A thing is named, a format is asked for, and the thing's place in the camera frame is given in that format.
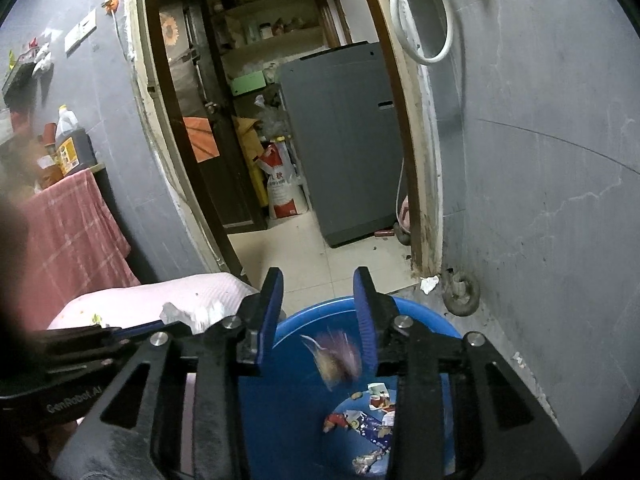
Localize dark wooden door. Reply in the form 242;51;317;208
159;0;268;233

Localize white plastic bag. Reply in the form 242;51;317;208
32;42;55;78

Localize crumpled printed wrapper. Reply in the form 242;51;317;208
351;452;392;476

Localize white hose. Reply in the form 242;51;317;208
390;0;455;66

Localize blue printed wrapper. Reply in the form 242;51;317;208
350;412;397;453

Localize wooden door frame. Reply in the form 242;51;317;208
122;0;446;286

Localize tan wrapper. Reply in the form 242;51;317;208
300;327;363;392

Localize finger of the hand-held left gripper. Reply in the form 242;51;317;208
44;340;148;378
30;325;168;348

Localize white tissue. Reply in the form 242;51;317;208
159;301;228;335

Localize pink checked cloth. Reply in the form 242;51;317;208
15;169;142;328

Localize red white crumpled wrapper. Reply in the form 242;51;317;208
322;410;363;433

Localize grey washing machine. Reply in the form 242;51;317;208
277;41;408;248

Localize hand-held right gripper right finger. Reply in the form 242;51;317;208
352;266;583;480

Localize blue plastic basin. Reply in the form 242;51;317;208
239;296;463;480

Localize wooden wall shelf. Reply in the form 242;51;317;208
210;0;326;61

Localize orange paper sheet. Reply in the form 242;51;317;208
182;116;221;163

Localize red white sack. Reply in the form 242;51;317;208
255;140;309;220

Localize yellow cardboard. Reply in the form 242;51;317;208
235;115;271;206

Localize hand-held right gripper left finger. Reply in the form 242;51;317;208
52;266;286;480

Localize brown sauce jar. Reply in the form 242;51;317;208
36;152;65;187

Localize white red wrapper piece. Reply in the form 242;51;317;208
367;382;399;411

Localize pink plastic object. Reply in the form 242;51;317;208
396;196;414;247

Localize green box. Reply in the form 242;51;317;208
230;71;266;97

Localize white wall switch plate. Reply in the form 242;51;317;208
64;9;98;52

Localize dark soy sauce jug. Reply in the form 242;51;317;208
54;105;97;177

